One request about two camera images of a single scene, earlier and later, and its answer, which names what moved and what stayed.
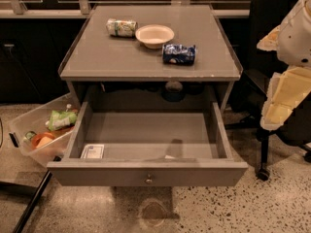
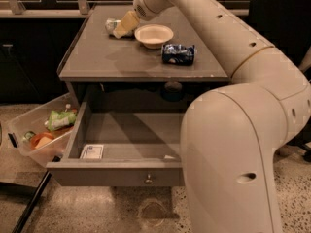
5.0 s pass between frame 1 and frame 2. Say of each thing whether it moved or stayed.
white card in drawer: stayed
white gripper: moved
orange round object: stayed
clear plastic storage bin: stayed
